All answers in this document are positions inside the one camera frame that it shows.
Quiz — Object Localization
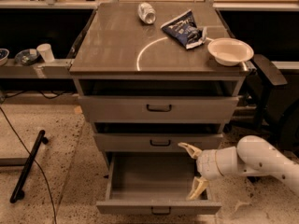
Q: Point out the grey middle drawer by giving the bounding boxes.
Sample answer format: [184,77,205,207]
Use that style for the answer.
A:
[94,133,222,152]

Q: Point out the dark blue bowl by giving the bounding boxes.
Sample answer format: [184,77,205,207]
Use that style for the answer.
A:
[15,49,40,66]

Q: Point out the crushed silver can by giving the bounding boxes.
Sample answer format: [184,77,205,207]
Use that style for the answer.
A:
[137,2,156,24]

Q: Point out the black floor cable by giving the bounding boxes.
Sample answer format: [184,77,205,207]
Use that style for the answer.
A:
[0,105,58,224]

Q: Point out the blue white bowl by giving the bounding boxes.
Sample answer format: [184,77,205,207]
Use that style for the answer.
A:
[0,49,9,66]

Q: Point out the grey top drawer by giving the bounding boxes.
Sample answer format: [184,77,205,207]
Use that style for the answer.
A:
[78,96,238,123]

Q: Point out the grey bottom drawer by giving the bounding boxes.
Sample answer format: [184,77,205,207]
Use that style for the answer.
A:
[97,152,221,216]

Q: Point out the blue chip bag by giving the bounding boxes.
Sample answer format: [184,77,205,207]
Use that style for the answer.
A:
[161,9,207,49]

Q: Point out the grey drawer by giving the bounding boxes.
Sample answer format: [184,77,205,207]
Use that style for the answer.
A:
[78,96,238,123]
[94,133,222,152]
[97,152,221,216]

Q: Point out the black office chair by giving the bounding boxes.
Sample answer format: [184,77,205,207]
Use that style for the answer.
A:
[245,54,299,155]

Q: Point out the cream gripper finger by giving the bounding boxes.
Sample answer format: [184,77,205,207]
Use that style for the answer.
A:
[187,176,208,200]
[178,142,202,160]

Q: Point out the grey drawer cabinet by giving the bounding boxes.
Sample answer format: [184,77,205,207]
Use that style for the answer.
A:
[69,1,251,179]

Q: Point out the white paper cup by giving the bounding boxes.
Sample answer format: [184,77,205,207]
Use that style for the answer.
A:
[36,43,55,63]

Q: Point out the grey side shelf rail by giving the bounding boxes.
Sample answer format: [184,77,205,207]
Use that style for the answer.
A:
[0,59,73,79]

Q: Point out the black rolling bar stand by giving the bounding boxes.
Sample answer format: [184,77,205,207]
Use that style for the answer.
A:
[9,130,49,203]

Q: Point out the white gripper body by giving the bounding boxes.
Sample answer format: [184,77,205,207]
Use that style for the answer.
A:
[196,147,238,180]

